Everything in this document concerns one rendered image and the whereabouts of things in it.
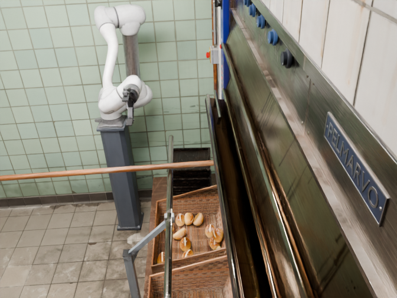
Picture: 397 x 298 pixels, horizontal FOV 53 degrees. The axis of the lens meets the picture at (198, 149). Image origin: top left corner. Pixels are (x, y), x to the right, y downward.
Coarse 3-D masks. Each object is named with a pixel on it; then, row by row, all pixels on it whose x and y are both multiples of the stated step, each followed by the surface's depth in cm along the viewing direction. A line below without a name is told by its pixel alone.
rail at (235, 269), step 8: (208, 96) 220; (208, 104) 212; (208, 112) 206; (216, 144) 177; (216, 152) 171; (216, 160) 166; (216, 168) 163; (224, 184) 153; (224, 192) 148; (224, 200) 144; (224, 208) 140; (224, 216) 137; (232, 232) 130; (232, 240) 127; (232, 248) 124; (232, 256) 121; (232, 264) 119; (232, 272) 117; (240, 280) 114; (240, 288) 111; (240, 296) 109
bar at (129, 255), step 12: (168, 144) 231; (168, 156) 220; (168, 180) 200; (168, 192) 192; (168, 204) 185; (168, 216) 177; (156, 228) 183; (168, 228) 171; (144, 240) 185; (168, 240) 165; (132, 252) 189; (168, 252) 159; (132, 264) 192; (168, 264) 154; (132, 276) 196; (168, 276) 149; (132, 288) 201; (168, 288) 145
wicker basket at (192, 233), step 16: (192, 192) 253; (208, 192) 254; (160, 208) 259; (176, 208) 260; (192, 208) 260; (176, 224) 257; (192, 224) 257; (208, 224) 256; (160, 240) 246; (176, 240) 246; (192, 240) 245; (208, 240) 244; (224, 240) 233; (192, 256) 208; (208, 256) 208; (160, 272) 213
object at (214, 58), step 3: (210, 48) 270; (213, 48) 269; (216, 48) 269; (210, 51) 268; (213, 51) 268; (216, 51) 268; (210, 54) 269; (213, 54) 269; (216, 54) 269; (210, 57) 270; (213, 57) 270; (216, 57) 270; (210, 60) 272; (213, 60) 271; (216, 60) 271; (213, 63) 272; (216, 63) 272
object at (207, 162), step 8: (208, 160) 208; (104, 168) 207; (112, 168) 207; (120, 168) 206; (128, 168) 206; (136, 168) 206; (144, 168) 206; (152, 168) 207; (160, 168) 207; (168, 168) 207; (176, 168) 208; (0, 176) 205; (8, 176) 205; (16, 176) 205; (24, 176) 205; (32, 176) 205; (40, 176) 205; (48, 176) 206; (56, 176) 206; (64, 176) 207
